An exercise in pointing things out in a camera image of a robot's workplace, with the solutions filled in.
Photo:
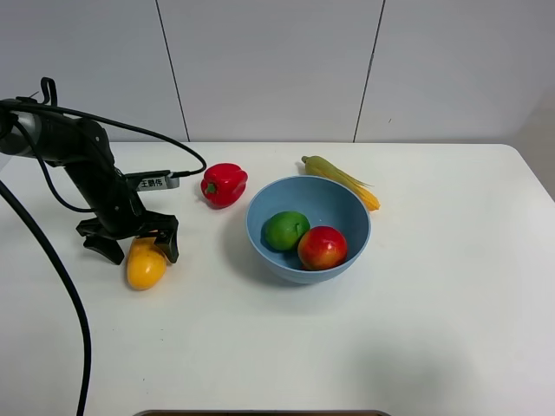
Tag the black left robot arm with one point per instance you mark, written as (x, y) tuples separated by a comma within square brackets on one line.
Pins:
[(81, 147)]

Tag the red yellow apple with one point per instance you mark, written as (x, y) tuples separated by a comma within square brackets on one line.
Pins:
[(322, 248)]

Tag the yellow mango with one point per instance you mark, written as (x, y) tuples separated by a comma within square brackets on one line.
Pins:
[(146, 264)]

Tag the light blue bowl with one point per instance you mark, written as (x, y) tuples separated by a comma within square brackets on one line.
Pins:
[(325, 203)]

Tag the red bell pepper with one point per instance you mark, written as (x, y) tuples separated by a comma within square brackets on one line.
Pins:
[(223, 184)]

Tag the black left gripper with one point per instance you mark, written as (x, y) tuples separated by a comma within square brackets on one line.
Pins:
[(119, 213)]

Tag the corn cob with husk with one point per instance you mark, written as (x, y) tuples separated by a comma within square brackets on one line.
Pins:
[(318, 166)]

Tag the green lime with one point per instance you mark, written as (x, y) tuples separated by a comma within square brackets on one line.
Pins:
[(284, 230)]

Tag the grey labelled wrist camera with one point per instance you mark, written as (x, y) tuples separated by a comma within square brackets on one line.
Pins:
[(152, 181)]

